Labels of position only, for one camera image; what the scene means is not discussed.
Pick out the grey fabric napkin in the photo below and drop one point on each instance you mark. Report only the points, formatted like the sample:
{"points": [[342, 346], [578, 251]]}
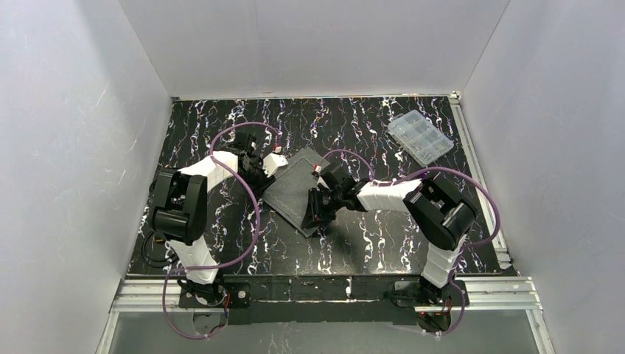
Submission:
{"points": [[288, 194]]}

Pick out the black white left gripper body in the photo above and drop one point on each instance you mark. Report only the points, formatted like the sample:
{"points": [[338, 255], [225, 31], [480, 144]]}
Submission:
{"points": [[261, 177]]}

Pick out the aluminium front frame rail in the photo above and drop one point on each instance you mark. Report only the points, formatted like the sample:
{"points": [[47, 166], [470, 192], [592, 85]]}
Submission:
{"points": [[481, 293]]}

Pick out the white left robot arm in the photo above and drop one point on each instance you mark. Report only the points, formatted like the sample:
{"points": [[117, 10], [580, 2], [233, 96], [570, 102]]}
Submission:
{"points": [[178, 212]]}

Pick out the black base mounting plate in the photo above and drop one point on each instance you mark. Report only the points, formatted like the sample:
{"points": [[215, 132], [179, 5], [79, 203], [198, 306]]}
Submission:
{"points": [[400, 299]]}

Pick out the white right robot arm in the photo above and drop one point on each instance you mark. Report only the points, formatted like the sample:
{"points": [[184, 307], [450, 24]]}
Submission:
{"points": [[442, 213]]}

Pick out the clear plastic screw box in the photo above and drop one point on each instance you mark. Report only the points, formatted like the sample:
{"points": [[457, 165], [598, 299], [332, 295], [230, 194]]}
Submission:
{"points": [[423, 141]]}

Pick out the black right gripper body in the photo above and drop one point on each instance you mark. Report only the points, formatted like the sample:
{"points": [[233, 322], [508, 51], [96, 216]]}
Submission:
{"points": [[319, 209]]}

